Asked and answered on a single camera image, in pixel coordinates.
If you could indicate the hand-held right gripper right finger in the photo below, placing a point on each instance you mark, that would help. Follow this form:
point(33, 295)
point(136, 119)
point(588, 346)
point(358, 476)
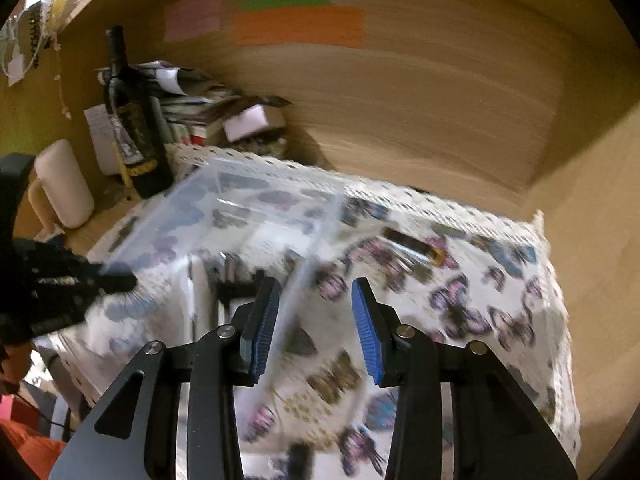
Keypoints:
point(367, 332)

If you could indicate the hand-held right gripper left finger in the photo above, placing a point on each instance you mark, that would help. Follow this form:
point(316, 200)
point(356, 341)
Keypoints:
point(262, 330)

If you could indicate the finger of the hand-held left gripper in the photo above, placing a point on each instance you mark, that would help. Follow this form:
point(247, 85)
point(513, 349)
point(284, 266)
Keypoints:
point(117, 282)

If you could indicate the AA battery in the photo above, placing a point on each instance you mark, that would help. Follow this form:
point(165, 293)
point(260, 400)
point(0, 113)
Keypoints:
point(415, 247)

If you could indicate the clear plastic container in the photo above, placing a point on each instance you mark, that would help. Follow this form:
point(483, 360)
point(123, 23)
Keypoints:
point(225, 210)

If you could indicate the person's left hand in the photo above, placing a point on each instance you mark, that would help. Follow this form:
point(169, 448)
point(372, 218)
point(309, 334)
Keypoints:
point(12, 367)

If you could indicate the butterfly print tablecloth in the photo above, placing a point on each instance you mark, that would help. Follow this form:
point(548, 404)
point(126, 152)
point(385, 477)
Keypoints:
point(475, 285)

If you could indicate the small black object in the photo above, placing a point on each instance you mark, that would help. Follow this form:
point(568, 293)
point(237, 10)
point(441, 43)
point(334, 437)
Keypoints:
point(299, 460)

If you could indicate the white paper note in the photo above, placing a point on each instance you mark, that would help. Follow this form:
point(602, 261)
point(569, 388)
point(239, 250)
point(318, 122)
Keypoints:
point(100, 135)

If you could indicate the dark wine bottle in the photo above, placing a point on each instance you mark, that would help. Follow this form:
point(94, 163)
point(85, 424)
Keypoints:
point(132, 125)

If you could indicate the orange cloth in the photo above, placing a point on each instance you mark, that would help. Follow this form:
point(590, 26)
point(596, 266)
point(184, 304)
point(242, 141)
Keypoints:
point(27, 447)

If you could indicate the brown dried decoration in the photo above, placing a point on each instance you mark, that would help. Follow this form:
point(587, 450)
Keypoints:
point(270, 147)

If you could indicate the stack of books and papers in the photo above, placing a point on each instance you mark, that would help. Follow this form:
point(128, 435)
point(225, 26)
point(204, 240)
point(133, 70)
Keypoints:
point(200, 105)

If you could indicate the white card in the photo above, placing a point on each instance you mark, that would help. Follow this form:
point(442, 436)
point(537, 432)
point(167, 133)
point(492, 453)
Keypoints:
point(247, 122)

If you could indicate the black lace ribbon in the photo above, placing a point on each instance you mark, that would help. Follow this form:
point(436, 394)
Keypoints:
point(32, 27)

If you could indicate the pink sticky note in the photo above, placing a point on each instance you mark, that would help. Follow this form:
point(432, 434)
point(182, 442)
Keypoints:
point(195, 14)

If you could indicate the orange sticky note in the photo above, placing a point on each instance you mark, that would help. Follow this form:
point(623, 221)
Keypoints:
point(299, 26)

